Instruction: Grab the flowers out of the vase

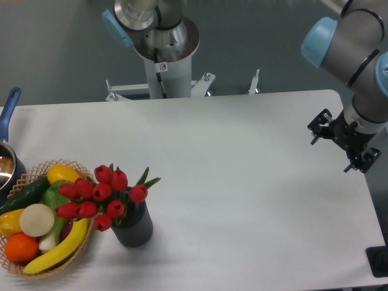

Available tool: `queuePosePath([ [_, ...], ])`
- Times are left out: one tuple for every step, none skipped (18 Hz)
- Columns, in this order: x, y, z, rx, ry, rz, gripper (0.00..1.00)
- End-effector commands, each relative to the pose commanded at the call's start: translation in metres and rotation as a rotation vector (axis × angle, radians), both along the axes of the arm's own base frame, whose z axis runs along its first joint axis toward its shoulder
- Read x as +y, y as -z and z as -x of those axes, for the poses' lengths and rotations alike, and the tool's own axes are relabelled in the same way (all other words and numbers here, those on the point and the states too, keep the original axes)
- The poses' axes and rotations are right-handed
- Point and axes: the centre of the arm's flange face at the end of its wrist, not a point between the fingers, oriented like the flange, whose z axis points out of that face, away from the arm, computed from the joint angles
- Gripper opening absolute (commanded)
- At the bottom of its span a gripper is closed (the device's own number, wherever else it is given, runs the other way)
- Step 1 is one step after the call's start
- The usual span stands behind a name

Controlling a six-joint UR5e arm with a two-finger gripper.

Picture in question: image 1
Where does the orange fruit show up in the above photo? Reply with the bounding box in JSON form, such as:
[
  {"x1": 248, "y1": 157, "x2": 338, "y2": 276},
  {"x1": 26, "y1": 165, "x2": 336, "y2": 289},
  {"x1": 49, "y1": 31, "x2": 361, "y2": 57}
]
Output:
[{"x1": 4, "y1": 233, "x2": 39, "y2": 263}]

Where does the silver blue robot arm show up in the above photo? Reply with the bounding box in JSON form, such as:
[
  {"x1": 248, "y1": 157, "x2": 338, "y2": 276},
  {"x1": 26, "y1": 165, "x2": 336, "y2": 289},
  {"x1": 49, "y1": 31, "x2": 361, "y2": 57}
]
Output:
[{"x1": 102, "y1": 1, "x2": 387, "y2": 173}]

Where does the yellow banana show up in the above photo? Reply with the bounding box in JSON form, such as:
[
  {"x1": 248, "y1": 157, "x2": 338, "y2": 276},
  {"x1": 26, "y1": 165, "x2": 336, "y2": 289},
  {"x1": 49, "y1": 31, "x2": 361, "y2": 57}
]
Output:
[{"x1": 23, "y1": 218, "x2": 89, "y2": 275}]

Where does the woven wicker basket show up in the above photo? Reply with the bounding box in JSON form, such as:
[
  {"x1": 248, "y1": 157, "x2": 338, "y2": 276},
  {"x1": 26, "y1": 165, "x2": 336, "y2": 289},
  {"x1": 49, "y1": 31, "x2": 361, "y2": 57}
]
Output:
[{"x1": 1, "y1": 159, "x2": 93, "y2": 279}]

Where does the yellow bell pepper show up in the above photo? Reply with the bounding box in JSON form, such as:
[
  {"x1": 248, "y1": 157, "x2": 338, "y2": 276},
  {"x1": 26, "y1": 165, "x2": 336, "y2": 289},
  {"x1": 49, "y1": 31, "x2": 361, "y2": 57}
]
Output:
[{"x1": 1, "y1": 209, "x2": 24, "y2": 237}]

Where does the purple red vegetable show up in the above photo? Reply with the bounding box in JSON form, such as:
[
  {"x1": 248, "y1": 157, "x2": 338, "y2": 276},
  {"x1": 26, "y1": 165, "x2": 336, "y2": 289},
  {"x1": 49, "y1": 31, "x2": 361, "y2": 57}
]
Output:
[{"x1": 61, "y1": 220, "x2": 73, "y2": 241}]

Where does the yellow squash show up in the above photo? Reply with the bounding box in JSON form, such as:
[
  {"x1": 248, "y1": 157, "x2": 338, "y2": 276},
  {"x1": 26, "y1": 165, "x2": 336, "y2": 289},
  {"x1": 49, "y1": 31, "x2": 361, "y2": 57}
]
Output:
[{"x1": 47, "y1": 164, "x2": 81, "y2": 185}]

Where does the beige round disc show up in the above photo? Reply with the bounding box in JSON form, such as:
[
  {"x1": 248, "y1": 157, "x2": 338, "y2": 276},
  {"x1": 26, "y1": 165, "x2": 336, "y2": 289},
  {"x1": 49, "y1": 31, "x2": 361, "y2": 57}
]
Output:
[{"x1": 19, "y1": 204, "x2": 55, "y2": 237}]

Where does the green bok choy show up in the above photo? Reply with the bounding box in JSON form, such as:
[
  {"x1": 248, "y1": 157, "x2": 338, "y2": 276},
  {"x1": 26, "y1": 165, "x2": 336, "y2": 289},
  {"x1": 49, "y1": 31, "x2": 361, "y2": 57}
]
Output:
[{"x1": 39, "y1": 180, "x2": 70, "y2": 253}]

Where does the black device at edge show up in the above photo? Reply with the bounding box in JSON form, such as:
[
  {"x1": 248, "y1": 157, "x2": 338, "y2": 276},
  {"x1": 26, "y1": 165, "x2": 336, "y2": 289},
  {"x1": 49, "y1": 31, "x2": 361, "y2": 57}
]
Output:
[{"x1": 366, "y1": 246, "x2": 387, "y2": 278}]

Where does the blue handled saucepan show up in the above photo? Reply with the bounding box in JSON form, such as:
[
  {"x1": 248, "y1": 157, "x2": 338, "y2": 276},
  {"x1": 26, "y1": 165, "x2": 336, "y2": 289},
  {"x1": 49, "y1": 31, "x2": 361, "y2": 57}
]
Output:
[{"x1": 1, "y1": 87, "x2": 26, "y2": 205}]

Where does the green cucumber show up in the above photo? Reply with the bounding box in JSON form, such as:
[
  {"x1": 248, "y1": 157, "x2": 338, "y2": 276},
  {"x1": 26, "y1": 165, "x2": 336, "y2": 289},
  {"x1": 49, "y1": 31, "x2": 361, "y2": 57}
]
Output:
[{"x1": 1, "y1": 176, "x2": 50, "y2": 215}]

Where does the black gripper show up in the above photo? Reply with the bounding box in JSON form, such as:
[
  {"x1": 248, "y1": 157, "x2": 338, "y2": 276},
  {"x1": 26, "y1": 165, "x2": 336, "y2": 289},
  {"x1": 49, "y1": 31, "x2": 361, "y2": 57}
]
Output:
[{"x1": 307, "y1": 109, "x2": 381, "y2": 173}]

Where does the red tulip bouquet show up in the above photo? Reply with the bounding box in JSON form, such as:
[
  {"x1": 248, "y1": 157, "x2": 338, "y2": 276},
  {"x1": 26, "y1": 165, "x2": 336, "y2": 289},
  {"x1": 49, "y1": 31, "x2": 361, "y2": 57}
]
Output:
[{"x1": 55, "y1": 165, "x2": 161, "y2": 232}]

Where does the dark grey ribbed vase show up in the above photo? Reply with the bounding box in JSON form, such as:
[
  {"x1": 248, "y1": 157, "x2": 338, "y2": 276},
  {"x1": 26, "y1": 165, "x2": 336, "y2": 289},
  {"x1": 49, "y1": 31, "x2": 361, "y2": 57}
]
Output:
[{"x1": 111, "y1": 201, "x2": 153, "y2": 247}]

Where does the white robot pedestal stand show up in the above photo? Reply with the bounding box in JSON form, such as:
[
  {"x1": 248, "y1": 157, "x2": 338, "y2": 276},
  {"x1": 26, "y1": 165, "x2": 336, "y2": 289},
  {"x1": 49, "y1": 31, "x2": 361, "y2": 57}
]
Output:
[{"x1": 104, "y1": 56, "x2": 261, "y2": 102}]

